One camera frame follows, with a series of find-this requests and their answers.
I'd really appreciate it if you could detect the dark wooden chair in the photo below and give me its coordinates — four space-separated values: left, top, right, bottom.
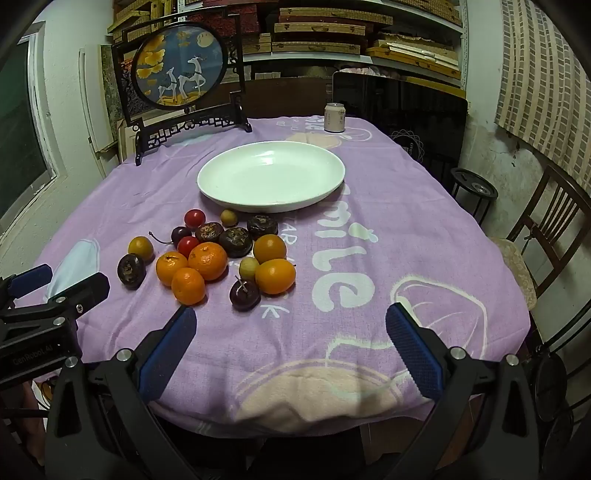
489 161 591 324

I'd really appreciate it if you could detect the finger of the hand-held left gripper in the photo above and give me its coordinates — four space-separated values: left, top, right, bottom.
28 272 111 325
0 264 54 306

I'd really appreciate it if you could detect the beige chair cushion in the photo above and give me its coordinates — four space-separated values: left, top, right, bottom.
489 237 539 310

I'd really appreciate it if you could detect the dark patterned board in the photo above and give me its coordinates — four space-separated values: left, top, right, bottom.
100 44 123 153

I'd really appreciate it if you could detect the white wooden door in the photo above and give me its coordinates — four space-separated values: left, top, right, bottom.
79 45 122 160

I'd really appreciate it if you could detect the smooth orange kumquat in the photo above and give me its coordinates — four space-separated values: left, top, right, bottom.
255 258 297 295
253 234 288 265

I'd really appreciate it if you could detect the purple printed tablecloth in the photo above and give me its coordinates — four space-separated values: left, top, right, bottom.
14 115 539 437

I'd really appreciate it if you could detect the window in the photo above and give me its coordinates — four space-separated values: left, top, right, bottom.
0 34 58 232

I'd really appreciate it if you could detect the small white cup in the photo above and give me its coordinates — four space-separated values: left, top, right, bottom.
324 102 346 134

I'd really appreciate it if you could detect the white metal shelving rack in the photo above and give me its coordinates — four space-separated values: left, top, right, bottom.
111 0 467 88

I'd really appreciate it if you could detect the dark water chestnut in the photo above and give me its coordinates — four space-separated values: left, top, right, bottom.
218 227 254 258
246 215 279 241

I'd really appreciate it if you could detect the black round metal stand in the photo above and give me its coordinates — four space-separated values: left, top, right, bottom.
450 167 499 227

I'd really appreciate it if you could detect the dark purple cherry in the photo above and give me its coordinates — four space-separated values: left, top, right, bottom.
148 226 192 247

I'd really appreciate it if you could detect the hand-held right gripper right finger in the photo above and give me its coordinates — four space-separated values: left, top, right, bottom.
385 303 551 480

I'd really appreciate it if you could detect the orange mandarin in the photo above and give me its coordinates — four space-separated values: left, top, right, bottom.
171 267 206 306
187 241 229 281
156 252 189 287

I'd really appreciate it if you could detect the round picture screen black stand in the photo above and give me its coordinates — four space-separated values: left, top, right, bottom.
111 13 253 167

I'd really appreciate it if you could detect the white oval plate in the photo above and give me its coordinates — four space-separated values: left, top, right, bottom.
198 141 346 213

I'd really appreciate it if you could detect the dark purple plum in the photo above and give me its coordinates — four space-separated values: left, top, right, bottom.
117 253 147 290
230 276 262 311

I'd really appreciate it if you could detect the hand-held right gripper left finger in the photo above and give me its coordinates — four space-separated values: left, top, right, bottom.
45 305 198 480

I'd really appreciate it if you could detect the patterned brown candy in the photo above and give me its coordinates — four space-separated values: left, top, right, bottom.
195 222 225 243

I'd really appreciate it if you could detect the yellow-orange round fruit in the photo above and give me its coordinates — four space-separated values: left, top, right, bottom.
128 236 155 264

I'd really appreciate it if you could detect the checked beige curtain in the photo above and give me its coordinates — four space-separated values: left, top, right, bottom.
494 0 591 195

